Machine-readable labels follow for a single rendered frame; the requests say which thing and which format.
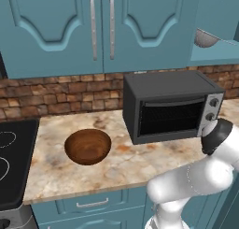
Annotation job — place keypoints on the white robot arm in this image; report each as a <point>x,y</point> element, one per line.
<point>193,179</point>

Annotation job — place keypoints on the brown wooden bowl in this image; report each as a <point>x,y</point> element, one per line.
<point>87,146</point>

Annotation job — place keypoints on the grey mesh tea strainer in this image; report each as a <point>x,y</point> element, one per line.
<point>206,39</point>

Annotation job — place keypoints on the blue base cabinet door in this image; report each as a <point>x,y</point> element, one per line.
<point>93,221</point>

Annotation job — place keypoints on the open blue cabinet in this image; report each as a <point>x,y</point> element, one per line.
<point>214,24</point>

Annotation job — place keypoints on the black toaster oven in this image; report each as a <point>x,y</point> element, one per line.
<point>170,108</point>

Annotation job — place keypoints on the blue drawer front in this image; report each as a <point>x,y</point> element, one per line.
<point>93,202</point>

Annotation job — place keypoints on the black hob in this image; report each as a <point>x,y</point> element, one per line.
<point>14,164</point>

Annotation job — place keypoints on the grey oven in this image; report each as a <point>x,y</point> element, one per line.
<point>14,218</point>

